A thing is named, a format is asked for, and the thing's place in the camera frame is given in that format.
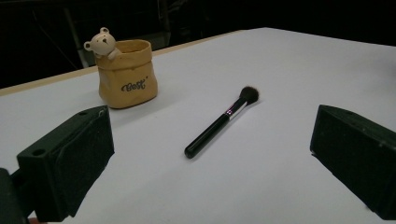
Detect metal stand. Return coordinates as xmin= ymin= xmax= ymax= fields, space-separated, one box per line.
xmin=62 ymin=7 xmax=92 ymax=69

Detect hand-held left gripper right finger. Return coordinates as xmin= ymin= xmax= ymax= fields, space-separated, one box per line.
xmin=309 ymin=104 xmax=396 ymax=221

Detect yellow bear pen holder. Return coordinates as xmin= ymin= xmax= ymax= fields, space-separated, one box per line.
xmin=83 ymin=26 xmax=159 ymax=110

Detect black makeup brush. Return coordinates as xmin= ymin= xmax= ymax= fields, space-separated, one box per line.
xmin=184 ymin=86 xmax=260 ymax=160

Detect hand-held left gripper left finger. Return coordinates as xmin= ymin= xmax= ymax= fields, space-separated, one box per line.
xmin=16 ymin=105 xmax=115 ymax=223

